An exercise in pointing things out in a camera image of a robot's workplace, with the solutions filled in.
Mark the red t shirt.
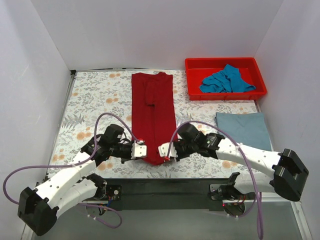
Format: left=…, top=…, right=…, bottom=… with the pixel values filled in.
left=131, top=72, right=177, bottom=166

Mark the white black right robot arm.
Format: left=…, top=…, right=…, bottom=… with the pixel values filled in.
left=166, top=137, right=309, bottom=202

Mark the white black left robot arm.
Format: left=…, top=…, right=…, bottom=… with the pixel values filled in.
left=17, top=139, right=135, bottom=236

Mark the floral patterned table mat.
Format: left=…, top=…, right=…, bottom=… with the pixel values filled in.
left=46, top=70, right=260, bottom=179

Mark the folded grey-blue t shirt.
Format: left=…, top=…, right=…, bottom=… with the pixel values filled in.
left=215, top=112, right=272, bottom=151

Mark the red plastic bin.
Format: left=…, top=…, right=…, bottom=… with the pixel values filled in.
left=184, top=57, right=267, bottom=101

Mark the teal crumpled t shirt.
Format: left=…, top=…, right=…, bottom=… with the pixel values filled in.
left=199, top=64, right=256, bottom=93

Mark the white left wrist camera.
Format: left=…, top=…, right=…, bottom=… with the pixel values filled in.
left=130, top=141, right=147, bottom=160

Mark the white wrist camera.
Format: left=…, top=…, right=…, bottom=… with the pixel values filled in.
left=158, top=142, right=178, bottom=162
left=130, top=141, right=147, bottom=160

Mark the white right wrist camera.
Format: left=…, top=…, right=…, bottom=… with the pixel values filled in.
left=158, top=142, right=178, bottom=162

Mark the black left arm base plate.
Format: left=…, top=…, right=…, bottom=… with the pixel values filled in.
left=86, top=184, right=122, bottom=201

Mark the aluminium frame rail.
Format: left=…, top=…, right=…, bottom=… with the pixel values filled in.
left=31, top=181, right=301, bottom=205

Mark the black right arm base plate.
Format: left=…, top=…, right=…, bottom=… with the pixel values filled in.
left=208, top=184, right=256, bottom=201

